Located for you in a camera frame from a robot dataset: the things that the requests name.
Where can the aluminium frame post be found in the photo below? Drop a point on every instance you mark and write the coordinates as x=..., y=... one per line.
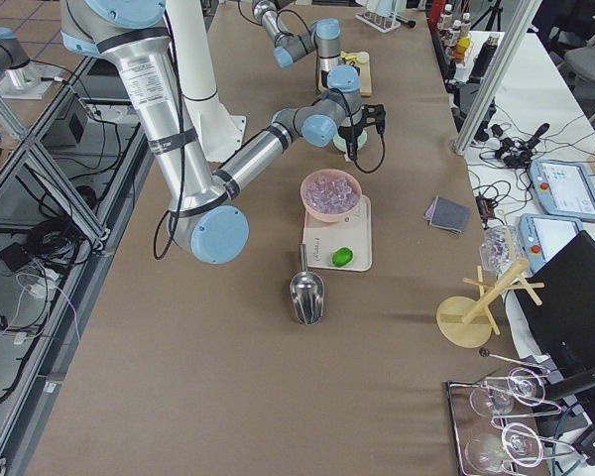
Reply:
x=508, y=48

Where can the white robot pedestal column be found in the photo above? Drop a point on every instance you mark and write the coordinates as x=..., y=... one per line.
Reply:
x=220, y=133

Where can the black bottle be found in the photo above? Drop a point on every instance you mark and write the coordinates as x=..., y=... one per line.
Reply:
x=484, y=58

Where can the grey folded cloth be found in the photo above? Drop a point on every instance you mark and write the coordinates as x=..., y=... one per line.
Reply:
x=448, y=215

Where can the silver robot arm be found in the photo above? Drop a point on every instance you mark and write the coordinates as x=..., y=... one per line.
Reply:
x=161, y=52
x=322, y=36

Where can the cream plastic tray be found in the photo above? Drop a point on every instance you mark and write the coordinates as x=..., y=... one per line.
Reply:
x=322, y=240

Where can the wooden cutting board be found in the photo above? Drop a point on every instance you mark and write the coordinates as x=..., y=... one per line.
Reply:
x=366, y=79

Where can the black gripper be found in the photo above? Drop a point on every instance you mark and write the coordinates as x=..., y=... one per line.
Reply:
x=351, y=133

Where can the clear ice cubes pile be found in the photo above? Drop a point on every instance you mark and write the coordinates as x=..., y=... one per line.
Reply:
x=330, y=195

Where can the lemon slices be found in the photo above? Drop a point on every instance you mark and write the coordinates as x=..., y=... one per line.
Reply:
x=348, y=57

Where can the green lime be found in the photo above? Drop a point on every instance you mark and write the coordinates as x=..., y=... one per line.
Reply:
x=342, y=257

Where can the wooden cup tree stand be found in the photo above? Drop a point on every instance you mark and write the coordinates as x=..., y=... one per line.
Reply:
x=469, y=322

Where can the lower teach pendant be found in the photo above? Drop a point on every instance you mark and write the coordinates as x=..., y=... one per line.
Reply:
x=543, y=236

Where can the wine glass rack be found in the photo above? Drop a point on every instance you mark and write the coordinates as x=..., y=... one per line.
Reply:
x=466, y=424

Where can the lower wine glass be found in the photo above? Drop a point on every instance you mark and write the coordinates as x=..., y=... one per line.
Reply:
x=513, y=450

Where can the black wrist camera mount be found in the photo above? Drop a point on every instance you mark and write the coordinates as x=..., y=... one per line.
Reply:
x=374, y=115

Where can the upper teach pendant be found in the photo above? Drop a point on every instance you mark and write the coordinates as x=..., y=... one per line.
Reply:
x=563, y=189

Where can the upper wine glass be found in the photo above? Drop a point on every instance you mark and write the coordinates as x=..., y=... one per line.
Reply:
x=496, y=396

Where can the pink bowl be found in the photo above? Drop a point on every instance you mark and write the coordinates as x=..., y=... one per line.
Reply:
x=334, y=173

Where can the mint green bowl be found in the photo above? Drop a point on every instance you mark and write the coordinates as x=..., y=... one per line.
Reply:
x=340, y=143

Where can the teach pendant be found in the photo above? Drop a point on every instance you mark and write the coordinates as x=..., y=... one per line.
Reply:
x=543, y=236
x=563, y=189

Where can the black monitor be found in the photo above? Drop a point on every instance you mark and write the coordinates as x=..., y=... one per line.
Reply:
x=563, y=325

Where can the clear plastic ice bag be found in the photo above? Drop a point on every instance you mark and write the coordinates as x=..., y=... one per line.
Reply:
x=500, y=249

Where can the white wire rack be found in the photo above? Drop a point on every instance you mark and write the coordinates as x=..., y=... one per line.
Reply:
x=384, y=15

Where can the metal ice scoop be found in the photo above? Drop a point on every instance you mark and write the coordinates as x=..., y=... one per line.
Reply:
x=307, y=291

